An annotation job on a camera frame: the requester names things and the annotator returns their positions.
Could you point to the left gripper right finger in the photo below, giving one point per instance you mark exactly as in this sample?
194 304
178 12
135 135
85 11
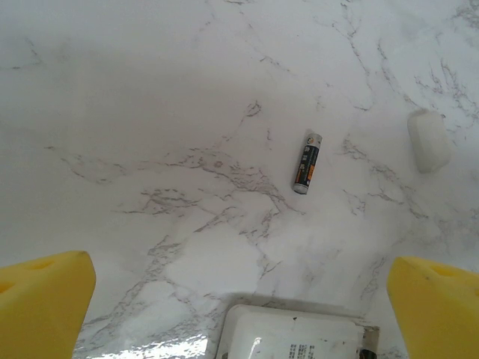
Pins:
438 314

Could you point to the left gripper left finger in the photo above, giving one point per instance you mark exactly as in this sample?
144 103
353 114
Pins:
37 310

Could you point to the white remote control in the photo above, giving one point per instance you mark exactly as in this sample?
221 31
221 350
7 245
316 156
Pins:
284 336

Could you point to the white remote battery cover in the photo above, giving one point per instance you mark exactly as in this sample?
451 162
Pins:
428 142

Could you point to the black AAA battery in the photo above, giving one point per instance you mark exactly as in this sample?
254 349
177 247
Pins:
307 162

